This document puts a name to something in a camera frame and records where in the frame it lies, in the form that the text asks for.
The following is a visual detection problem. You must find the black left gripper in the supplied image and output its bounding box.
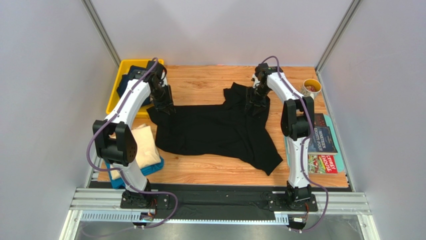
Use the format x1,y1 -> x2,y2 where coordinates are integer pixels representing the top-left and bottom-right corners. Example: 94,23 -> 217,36
149,83 -> 177,115

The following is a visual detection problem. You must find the black t shirt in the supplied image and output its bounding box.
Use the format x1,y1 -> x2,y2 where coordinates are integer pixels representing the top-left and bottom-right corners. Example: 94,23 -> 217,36
147,83 -> 283,175

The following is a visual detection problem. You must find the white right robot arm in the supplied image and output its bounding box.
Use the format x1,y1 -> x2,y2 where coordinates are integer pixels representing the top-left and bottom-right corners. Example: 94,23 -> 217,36
245,62 -> 314,200

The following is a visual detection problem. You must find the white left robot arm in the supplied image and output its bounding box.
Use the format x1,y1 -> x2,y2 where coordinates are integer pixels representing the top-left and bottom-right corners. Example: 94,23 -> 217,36
88,57 -> 176,195

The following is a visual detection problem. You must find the yellow plastic bin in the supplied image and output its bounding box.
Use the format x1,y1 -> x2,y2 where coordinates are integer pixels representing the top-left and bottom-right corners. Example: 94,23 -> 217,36
105,59 -> 154,119

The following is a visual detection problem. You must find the navy blue folded shirt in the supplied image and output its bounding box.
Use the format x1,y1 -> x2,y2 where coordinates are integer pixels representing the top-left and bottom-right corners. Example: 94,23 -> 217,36
116,65 -> 151,98

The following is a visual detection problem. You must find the cream folded shirt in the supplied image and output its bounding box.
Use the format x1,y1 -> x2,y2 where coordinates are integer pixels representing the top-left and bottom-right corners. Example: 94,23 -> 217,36
105,123 -> 162,181

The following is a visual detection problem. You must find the yellow rimmed mug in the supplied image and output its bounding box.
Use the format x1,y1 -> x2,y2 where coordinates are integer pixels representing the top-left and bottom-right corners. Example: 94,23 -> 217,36
300,79 -> 322,99

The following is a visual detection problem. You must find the dark blue book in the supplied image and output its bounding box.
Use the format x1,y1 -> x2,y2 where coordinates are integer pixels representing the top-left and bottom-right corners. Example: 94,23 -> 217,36
307,113 -> 338,155

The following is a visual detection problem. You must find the red illustrated book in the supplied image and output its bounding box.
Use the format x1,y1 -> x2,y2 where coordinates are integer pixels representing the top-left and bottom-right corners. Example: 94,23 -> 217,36
307,155 -> 339,175

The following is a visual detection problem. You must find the teal folded shirt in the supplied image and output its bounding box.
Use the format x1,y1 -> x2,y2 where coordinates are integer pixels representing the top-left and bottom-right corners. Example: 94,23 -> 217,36
105,157 -> 165,189

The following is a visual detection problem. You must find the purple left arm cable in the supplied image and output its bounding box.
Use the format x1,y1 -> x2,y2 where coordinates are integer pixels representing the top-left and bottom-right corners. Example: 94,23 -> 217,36
86,57 -> 179,230

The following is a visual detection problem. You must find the left aluminium corner post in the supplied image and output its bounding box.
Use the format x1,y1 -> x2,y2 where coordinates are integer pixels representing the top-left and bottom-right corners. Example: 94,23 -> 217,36
81,0 -> 121,68

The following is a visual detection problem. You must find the aluminium corner post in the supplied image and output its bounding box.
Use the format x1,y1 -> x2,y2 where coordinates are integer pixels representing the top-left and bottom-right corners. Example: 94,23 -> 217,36
81,0 -> 121,68
315,0 -> 363,75

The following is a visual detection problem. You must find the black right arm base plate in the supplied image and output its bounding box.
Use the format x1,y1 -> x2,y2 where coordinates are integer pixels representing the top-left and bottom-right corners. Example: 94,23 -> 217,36
266,191 -> 319,213

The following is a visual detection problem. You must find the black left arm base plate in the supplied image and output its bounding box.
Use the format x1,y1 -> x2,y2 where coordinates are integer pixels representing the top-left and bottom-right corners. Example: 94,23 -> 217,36
120,190 -> 170,210

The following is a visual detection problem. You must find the right aluminium corner post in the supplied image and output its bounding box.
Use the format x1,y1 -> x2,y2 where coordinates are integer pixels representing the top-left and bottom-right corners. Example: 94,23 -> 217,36
315,0 -> 363,75

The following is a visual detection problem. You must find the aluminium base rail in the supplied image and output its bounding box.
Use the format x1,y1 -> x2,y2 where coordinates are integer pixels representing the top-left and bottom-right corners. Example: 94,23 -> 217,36
60,184 -> 379,240

